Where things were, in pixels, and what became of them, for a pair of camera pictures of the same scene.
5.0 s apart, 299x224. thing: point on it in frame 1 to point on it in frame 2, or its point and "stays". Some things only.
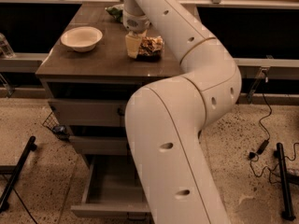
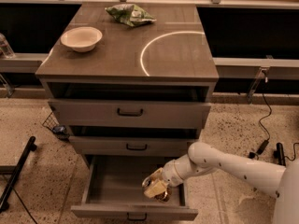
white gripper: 135,22 to 168,173
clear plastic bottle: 6,49 stays
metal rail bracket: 260,77 stays
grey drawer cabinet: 89,79 stays
